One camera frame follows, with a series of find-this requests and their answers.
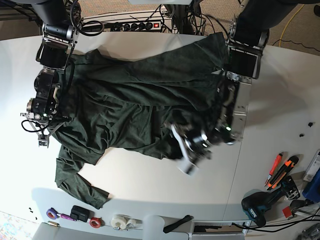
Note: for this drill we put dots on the black action camera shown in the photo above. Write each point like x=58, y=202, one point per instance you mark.
x=79, y=213

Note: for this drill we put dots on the red tape roll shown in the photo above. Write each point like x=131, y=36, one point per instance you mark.
x=95, y=222

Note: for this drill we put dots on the clear tape roll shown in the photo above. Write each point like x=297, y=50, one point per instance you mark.
x=118, y=222
x=133, y=223

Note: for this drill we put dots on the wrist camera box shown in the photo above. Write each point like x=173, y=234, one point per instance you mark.
x=187, y=167
x=43, y=143

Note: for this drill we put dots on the dark green long-sleeve t-shirt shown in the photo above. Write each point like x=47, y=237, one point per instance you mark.
x=127, y=104

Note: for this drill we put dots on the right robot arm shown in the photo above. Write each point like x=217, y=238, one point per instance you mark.
x=62, y=24

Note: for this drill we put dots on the blue box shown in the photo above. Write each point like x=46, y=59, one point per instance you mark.
x=312, y=189

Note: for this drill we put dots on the purple tape roll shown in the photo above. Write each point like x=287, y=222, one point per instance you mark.
x=52, y=213

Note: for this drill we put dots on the purple marker pen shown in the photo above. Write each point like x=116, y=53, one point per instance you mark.
x=64, y=216

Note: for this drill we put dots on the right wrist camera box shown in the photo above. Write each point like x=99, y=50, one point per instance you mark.
x=43, y=143

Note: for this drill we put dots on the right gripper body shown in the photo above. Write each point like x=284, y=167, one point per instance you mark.
x=46, y=129

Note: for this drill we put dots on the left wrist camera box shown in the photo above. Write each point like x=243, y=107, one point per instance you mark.
x=187, y=167

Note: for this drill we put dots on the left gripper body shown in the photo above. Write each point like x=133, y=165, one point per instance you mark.
x=193, y=143

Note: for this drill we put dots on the teal black cordless drill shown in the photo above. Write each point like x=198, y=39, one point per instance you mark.
x=256, y=204

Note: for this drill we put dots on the orange black utility knife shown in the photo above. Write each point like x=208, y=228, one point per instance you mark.
x=282, y=172

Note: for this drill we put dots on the black power strip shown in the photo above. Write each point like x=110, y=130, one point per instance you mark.
x=135, y=27

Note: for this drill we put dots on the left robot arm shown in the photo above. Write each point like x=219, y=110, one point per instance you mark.
x=247, y=38

